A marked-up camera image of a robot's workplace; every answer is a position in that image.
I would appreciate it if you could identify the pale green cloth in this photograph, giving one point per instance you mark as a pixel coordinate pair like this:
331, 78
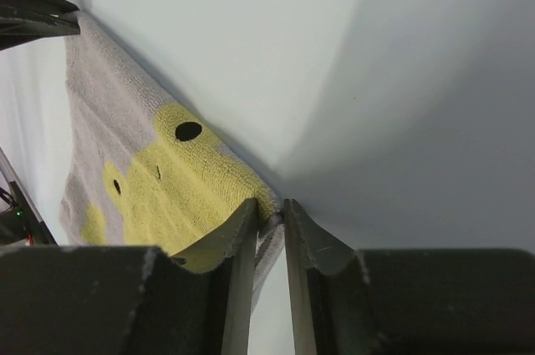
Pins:
145, 170

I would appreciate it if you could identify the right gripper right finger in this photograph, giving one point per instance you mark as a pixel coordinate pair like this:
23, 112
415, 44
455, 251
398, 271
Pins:
417, 301

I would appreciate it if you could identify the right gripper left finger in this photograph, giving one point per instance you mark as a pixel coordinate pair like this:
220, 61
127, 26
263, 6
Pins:
132, 299

